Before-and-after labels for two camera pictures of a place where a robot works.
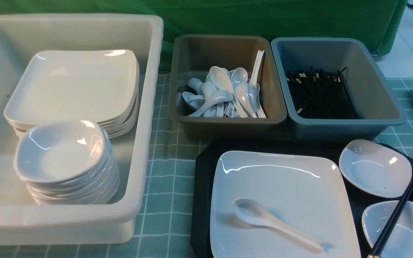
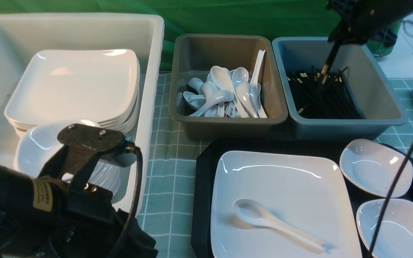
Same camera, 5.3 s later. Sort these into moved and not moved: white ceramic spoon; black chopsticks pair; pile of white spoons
Moved: black chopsticks pair
Not moved: white ceramic spoon; pile of white spoons
